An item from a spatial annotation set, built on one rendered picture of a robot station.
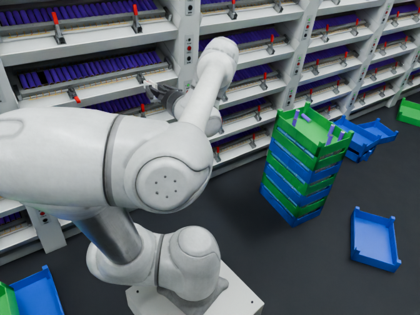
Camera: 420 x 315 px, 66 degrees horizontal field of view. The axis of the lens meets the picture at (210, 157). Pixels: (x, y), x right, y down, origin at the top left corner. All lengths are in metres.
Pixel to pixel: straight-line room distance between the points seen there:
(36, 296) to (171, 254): 0.80
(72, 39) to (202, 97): 0.61
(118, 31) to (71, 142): 0.87
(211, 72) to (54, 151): 0.48
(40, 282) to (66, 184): 1.23
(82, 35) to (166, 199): 0.92
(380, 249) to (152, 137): 1.62
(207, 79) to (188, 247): 0.46
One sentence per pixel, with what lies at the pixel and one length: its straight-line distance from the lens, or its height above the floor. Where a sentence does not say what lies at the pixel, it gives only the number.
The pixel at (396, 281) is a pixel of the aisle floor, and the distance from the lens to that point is 1.83.
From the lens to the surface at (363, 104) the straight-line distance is 2.81.
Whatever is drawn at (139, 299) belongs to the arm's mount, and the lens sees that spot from 1.17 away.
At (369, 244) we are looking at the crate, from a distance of 1.90.
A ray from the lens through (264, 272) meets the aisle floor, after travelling 1.61.
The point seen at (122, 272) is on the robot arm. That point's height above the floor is 0.55.
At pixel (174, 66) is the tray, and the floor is 0.77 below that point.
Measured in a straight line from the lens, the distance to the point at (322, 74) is 2.13.
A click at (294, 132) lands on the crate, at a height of 0.51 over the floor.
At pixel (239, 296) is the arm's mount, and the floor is 0.30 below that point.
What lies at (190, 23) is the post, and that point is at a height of 0.95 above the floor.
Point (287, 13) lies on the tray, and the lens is 1.69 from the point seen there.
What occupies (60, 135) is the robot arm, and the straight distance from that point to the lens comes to 0.44.
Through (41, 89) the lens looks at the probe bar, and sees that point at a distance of 1.28.
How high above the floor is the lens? 1.34
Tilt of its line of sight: 39 degrees down
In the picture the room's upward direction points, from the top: 5 degrees clockwise
